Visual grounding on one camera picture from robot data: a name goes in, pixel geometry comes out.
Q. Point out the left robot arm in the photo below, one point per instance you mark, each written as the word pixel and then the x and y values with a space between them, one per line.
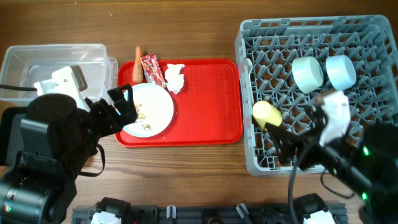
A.
pixel 46 145

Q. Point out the peanut shells pile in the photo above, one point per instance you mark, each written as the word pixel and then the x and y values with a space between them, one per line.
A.
pixel 141 120

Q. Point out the red plastic tray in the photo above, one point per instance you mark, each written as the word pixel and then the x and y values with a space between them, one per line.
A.
pixel 207 110

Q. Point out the grey dishwasher rack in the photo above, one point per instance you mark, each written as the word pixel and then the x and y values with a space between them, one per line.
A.
pixel 273 44

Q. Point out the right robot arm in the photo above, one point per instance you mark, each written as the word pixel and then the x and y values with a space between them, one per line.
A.
pixel 369 170

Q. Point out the light green bowl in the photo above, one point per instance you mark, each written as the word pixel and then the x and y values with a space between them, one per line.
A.
pixel 307 74

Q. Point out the white plastic spoon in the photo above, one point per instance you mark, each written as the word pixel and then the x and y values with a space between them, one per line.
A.
pixel 249 66

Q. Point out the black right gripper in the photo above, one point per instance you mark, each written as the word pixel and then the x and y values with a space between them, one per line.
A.
pixel 306 145

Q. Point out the orange carrot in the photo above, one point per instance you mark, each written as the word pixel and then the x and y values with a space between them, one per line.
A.
pixel 137 73

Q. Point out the red snack wrapper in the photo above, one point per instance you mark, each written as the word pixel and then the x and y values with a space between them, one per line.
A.
pixel 152 70

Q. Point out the black waste bin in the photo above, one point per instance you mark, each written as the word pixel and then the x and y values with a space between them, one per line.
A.
pixel 11 136

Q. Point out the yellow cup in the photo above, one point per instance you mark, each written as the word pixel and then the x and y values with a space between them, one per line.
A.
pixel 264 113

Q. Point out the light blue plate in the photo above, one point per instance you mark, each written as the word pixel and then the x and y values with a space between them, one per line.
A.
pixel 160 109

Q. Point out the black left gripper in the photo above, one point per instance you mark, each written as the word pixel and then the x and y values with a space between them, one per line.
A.
pixel 114 122

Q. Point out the white tissue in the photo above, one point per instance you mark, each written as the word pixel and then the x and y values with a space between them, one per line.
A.
pixel 175 79

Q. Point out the clear plastic storage bin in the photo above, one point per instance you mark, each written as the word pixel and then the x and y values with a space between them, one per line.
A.
pixel 24 65

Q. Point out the light blue bowl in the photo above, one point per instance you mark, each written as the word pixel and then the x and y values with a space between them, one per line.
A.
pixel 341 72

